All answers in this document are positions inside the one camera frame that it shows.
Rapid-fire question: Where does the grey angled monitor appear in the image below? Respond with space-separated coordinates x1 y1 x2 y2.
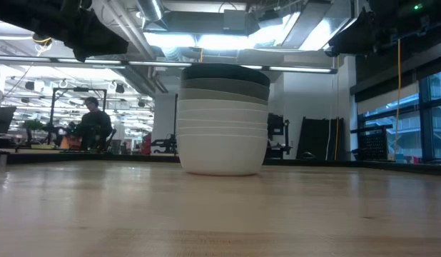
0 106 18 135

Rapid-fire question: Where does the black pegboard cart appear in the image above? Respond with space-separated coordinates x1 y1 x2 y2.
350 124 394 162

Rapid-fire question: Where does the silver round ventilation duct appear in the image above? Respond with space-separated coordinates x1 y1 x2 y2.
136 0 165 23

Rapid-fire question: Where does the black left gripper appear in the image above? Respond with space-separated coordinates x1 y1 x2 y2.
61 6 130 63

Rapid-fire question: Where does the black leaning panel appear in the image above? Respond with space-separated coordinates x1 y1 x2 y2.
295 116 347 162

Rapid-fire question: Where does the black aluminium table frame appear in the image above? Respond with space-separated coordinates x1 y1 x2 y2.
0 149 441 177

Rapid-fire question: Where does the bushy green plant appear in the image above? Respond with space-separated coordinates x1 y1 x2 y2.
21 119 45 144

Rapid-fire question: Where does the black bowl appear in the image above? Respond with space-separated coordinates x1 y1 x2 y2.
181 63 271 88

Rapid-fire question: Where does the black equipment stand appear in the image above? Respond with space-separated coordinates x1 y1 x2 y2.
266 113 293 160

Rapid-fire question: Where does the light grey bowl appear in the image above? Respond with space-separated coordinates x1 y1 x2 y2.
178 88 270 106

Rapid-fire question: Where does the long ceiling light bar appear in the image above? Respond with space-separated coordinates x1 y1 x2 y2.
0 54 338 75

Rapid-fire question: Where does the dark grey bowl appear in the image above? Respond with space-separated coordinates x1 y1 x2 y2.
181 77 270 102

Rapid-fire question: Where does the person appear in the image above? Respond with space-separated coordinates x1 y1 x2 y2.
73 96 114 151

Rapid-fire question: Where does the white bowl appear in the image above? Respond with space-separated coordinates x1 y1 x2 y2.
176 133 269 177
176 126 269 138
176 119 269 131

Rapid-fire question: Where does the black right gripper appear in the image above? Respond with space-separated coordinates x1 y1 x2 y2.
325 6 377 58

